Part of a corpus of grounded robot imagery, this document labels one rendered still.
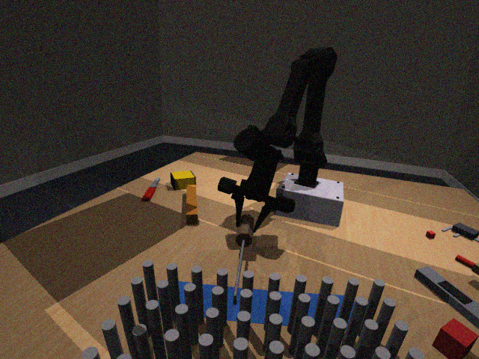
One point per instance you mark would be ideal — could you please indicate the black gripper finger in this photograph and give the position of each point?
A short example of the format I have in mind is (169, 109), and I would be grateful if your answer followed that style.
(239, 200)
(263, 214)

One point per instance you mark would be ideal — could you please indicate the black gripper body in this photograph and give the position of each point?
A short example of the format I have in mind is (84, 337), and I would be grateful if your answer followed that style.
(258, 187)

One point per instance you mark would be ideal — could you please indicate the yellow block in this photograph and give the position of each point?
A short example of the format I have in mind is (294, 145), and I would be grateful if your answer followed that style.
(180, 179)

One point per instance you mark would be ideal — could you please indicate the blue flat strip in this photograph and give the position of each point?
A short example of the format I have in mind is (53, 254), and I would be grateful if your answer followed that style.
(258, 303)

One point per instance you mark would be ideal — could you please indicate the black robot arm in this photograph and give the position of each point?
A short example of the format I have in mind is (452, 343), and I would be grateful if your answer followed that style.
(313, 67)

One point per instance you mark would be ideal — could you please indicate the red-handled screwdriver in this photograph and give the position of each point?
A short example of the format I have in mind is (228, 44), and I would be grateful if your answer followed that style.
(464, 261)

